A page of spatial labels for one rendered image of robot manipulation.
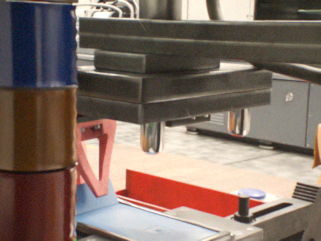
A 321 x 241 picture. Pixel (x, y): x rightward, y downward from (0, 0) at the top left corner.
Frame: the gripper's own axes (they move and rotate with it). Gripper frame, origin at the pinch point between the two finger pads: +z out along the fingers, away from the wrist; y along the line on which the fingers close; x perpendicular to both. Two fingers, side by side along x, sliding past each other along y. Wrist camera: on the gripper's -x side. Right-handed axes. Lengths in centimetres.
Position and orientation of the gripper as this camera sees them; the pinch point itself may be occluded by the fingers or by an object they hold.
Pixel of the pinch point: (89, 193)
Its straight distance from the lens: 68.6
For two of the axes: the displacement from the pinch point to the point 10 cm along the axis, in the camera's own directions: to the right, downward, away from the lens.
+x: 6.7, -1.3, 7.3
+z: 3.3, 9.3, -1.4
